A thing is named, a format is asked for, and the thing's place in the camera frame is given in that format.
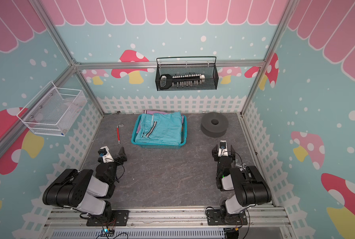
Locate purple pants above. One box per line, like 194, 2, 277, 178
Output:
136, 110, 184, 133

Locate teal pants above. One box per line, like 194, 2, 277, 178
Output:
134, 112, 183, 145

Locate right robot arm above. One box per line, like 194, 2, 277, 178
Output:
206, 140, 272, 226

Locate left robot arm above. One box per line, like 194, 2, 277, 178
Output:
42, 146, 127, 223

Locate teal plastic basket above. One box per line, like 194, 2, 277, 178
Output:
131, 115, 187, 149

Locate grey foam roll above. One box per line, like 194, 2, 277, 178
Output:
200, 112, 229, 138

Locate green circuit board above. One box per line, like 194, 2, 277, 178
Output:
98, 229, 115, 238

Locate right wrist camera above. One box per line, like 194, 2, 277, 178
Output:
218, 140, 228, 157

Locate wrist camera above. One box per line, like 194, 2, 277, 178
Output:
218, 140, 228, 157
98, 146, 111, 163

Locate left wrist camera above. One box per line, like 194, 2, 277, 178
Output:
98, 146, 111, 163

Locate red handled hex wrench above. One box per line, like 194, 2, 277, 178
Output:
116, 124, 124, 145

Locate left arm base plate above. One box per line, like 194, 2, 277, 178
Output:
86, 210, 130, 227

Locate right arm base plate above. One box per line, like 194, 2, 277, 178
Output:
205, 207, 248, 227

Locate white wire wall basket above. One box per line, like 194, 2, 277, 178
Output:
16, 81, 88, 136

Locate black wire wall basket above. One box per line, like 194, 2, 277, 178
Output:
155, 56, 219, 91

